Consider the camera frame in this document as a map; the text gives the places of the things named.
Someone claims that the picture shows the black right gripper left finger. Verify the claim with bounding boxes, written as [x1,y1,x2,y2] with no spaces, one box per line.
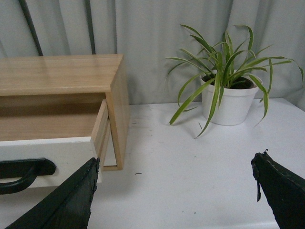
[7,157,100,229]

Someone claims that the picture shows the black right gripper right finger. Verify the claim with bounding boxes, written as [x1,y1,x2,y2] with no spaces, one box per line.
[251,151,305,229]

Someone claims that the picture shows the light wooden drawer cabinet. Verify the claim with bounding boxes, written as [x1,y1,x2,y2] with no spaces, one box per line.
[0,54,130,171]

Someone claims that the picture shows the white plant pot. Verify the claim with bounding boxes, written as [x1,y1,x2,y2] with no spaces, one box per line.
[202,76,259,125]

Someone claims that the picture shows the green striped spider plant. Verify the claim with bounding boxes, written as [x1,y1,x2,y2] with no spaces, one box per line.
[169,25,294,133]

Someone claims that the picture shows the grey curtain backdrop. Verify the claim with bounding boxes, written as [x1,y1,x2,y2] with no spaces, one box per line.
[0,0,305,104]

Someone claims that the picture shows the black metal drawer handle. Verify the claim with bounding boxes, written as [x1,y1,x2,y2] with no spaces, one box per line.
[0,158,56,195]

